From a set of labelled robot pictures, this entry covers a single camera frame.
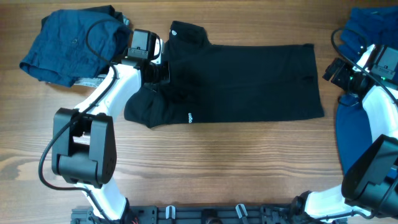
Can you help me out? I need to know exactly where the right white rail clip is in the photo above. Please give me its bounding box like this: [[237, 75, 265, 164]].
[[235, 203, 248, 219]]

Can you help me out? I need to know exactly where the left white rail clip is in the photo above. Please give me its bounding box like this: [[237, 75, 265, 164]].
[[165, 205, 176, 220]]

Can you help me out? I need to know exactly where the white rail clip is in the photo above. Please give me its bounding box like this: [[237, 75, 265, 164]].
[[235, 203, 248, 219], [165, 205, 176, 220]]

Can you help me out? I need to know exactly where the left black cable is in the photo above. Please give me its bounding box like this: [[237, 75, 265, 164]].
[[38, 18, 125, 224]]

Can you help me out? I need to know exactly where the folded dark blue shirt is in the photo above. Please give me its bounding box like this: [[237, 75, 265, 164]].
[[19, 5, 130, 87]]

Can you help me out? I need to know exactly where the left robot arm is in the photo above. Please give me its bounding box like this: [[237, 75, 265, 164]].
[[39, 29, 169, 223]]

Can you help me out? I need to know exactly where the black t-shirt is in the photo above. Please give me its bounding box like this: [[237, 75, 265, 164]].
[[124, 21, 324, 128]]

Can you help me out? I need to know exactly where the blue t-shirt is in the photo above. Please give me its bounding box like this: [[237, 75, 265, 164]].
[[335, 6, 397, 174]]

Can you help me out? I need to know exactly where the right black cable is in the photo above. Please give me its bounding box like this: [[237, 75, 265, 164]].
[[330, 27, 398, 105]]

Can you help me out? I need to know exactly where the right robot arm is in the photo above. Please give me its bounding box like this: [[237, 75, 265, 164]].
[[277, 84, 397, 223]]

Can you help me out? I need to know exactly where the black cable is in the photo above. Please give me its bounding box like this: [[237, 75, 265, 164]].
[[38, 18, 125, 224], [330, 27, 398, 105]]

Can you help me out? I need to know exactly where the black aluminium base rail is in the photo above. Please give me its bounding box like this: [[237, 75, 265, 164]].
[[70, 203, 348, 224]]

